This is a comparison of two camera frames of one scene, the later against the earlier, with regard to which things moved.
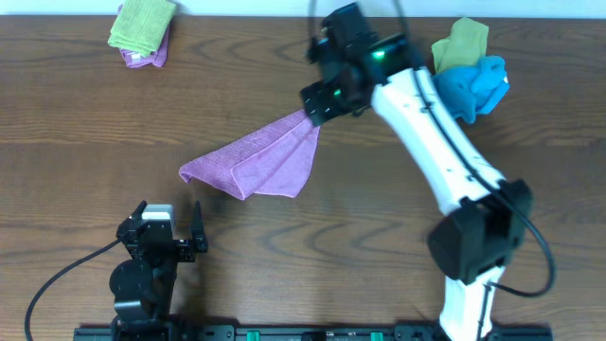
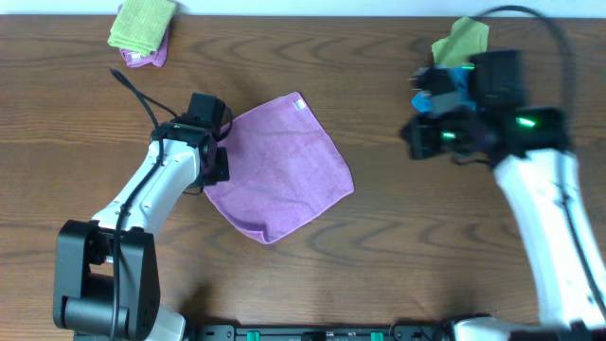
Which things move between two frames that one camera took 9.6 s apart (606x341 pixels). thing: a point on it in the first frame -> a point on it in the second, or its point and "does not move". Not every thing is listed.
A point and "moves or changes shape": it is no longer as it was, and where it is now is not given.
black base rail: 306,332 does not move
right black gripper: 320,102 -> 418,137
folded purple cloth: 158,58 does not move
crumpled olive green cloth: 464,46 does not move
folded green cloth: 141,26 does not move
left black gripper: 169,243 -> 220,165
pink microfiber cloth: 276,159 moves or changes shape
